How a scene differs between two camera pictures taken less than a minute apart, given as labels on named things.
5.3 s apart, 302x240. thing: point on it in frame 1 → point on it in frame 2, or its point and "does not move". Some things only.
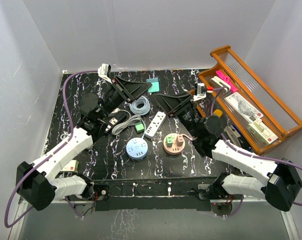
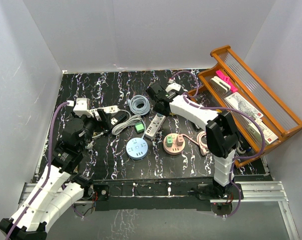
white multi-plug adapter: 103,72 → 82,107
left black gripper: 131,90 → 104,122
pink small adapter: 180,140 does not move
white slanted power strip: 154,126 does not move
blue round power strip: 136,148 does not move
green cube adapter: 139,127 does not move
